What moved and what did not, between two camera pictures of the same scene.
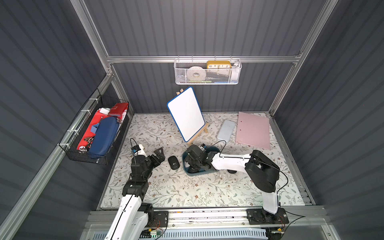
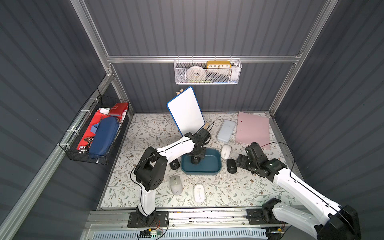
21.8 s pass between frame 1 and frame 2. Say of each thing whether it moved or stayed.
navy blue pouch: stayed
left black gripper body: moved
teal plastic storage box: stayed
